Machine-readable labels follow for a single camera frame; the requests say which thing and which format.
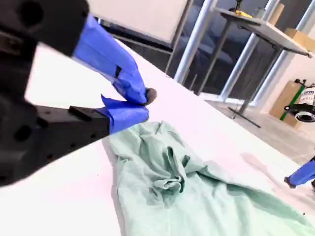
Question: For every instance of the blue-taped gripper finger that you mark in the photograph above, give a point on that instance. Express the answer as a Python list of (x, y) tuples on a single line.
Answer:
[(301, 175)]

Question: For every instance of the gripper finger blue tape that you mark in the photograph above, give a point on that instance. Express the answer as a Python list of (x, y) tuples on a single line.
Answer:
[(103, 51), (98, 120)]

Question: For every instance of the pale green T-shirt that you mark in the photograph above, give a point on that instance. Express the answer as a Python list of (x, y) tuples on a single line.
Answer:
[(197, 196)]

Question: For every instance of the white whiteboard on stand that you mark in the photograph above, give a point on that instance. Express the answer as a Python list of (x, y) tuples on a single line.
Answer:
[(137, 17)]

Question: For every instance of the cardboard box with green strip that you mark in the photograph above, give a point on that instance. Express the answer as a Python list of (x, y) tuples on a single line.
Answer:
[(285, 105)]

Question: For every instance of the white bucket with printed label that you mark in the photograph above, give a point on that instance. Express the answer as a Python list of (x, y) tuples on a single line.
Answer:
[(307, 96)]

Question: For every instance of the silver window pillar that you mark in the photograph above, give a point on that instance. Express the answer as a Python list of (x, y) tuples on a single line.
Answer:
[(278, 71), (194, 39), (242, 61)]

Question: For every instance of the cardboard box on desk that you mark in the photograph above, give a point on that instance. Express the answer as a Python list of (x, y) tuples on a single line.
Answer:
[(302, 39)]

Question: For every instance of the yellow and black drill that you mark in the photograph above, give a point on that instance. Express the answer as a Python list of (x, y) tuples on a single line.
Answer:
[(236, 5)]

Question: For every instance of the flat yellow object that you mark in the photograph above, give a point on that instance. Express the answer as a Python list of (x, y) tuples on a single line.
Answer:
[(243, 14)]

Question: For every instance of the grey desk with metal legs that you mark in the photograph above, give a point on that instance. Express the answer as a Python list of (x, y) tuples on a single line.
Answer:
[(265, 29)]

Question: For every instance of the grey mug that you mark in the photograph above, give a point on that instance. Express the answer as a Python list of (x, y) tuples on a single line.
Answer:
[(259, 12)]

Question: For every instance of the cardboard tube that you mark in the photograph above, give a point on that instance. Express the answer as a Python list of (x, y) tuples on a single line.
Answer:
[(276, 14)]

